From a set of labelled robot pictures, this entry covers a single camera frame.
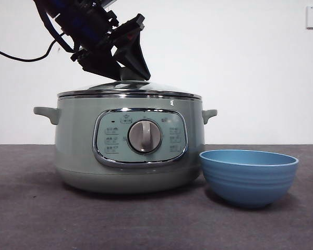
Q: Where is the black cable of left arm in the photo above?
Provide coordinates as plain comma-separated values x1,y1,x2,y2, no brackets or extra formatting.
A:
0,39,58,63

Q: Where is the glass lid with green knob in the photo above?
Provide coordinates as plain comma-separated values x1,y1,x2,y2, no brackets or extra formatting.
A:
57,66,203,98

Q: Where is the pale green electric steamer pot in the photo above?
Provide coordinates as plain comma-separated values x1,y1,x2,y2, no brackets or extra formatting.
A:
33,95,218,194

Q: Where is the blue ribbed bowl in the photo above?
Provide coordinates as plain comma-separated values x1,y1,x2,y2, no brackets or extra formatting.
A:
199,149,299,209

